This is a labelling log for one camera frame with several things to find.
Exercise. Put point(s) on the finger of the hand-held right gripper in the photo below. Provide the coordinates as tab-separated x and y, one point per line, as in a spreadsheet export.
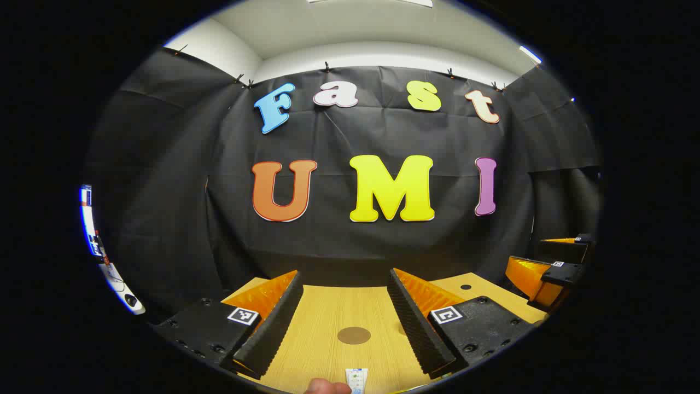
569	250
528	279

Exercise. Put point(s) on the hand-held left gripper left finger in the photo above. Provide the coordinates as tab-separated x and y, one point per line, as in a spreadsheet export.
270	334

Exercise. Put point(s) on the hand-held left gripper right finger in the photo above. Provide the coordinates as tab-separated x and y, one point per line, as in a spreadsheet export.
418	328

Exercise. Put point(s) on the round brown coaster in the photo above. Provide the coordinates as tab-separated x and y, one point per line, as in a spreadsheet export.
354	335

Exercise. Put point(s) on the white toothpaste tube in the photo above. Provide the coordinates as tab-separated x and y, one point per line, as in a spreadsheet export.
356	378

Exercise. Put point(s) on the wooden desktop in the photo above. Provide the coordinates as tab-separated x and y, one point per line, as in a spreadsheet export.
328	312

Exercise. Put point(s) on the black backdrop cloth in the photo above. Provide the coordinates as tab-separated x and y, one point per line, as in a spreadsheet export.
339	241

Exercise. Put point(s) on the white side desk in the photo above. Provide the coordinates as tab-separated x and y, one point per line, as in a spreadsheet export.
117	287

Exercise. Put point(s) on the red label bottle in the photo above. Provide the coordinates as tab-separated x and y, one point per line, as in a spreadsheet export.
101	249

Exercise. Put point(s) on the ceiling light panel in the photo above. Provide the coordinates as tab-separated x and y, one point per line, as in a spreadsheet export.
530	54
413	2

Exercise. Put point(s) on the computer monitor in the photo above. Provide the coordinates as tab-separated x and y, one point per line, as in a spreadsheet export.
86	219

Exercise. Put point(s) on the row of black cloth clips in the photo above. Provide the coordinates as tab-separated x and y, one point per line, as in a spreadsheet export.
326	67

